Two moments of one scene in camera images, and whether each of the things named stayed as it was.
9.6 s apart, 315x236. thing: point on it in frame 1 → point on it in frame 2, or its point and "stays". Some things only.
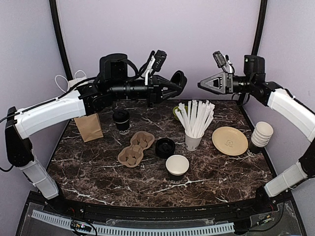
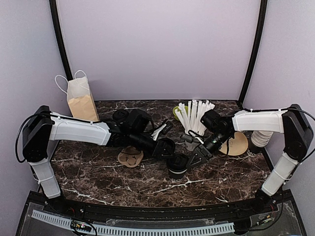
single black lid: x=179 y=78 → x=177 y=162
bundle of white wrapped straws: x=195 y=118 stays
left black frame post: x=56 y=19 stays
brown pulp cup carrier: x=133 y=155 stays
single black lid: x=121 y=116 stays
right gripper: x=225 y=87 → x=206 y=155
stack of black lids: x=165 y=147 stays
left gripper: x=156 y=91 → x=156 y=154
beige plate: x=230 y=140 stays
